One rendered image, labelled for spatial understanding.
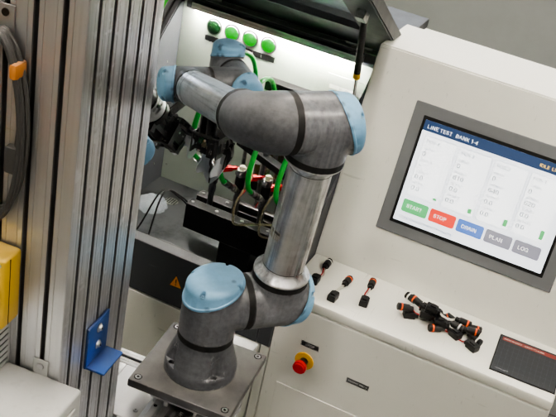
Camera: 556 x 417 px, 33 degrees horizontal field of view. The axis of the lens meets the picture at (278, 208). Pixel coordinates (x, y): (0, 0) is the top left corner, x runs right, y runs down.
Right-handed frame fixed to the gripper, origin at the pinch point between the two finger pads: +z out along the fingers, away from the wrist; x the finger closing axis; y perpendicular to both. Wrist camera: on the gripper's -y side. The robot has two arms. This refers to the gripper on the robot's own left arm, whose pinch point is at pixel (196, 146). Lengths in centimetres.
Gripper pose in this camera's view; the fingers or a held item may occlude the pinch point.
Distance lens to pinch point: 241.6
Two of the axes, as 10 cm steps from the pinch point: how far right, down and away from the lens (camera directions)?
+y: -4.2, 8.6, -2.8
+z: 4.0, 4.6, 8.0
